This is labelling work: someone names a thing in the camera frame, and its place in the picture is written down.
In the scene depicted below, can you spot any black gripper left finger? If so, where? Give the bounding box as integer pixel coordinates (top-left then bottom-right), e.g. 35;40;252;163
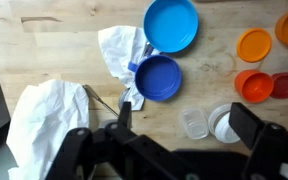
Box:
45;101;172;180

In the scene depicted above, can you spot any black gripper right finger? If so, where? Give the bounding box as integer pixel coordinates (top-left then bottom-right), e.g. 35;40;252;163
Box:
228;102;288;180

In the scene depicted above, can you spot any orange cup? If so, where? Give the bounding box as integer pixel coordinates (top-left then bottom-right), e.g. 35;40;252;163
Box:
236;27;273;63

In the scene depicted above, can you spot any light blue plastic bowl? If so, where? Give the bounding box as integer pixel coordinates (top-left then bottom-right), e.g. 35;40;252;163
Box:
142;0;199;54

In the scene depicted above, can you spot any white round cup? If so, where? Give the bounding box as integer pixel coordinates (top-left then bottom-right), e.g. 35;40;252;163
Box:
207;102;242;144

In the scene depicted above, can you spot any thin metal utensil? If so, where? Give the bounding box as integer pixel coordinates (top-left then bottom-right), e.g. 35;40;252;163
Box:
82;83;121;118

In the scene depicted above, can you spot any red-orange plastic cup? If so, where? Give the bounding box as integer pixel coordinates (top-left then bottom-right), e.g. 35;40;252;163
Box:
234;69;275;103

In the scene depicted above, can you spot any clear square plastic container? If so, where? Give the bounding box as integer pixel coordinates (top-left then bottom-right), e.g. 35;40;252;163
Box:
178;106;210;140

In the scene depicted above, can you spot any red plastic container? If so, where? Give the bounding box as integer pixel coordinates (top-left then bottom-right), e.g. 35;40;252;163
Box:
270;72;288;100

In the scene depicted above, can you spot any small crumpled white cloth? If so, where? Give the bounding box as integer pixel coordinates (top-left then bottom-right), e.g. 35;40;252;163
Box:
97;25;160;112

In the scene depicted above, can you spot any large crumpled white cloth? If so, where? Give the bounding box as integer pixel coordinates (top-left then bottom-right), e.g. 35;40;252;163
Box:
6;79;91;180

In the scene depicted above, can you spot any dark blue cup with handle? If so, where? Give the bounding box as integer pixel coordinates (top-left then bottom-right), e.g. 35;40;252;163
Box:
127;54;183;102

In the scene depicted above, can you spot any metal spoon handle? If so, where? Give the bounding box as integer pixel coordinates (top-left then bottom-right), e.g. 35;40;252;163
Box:
142;41;155;58

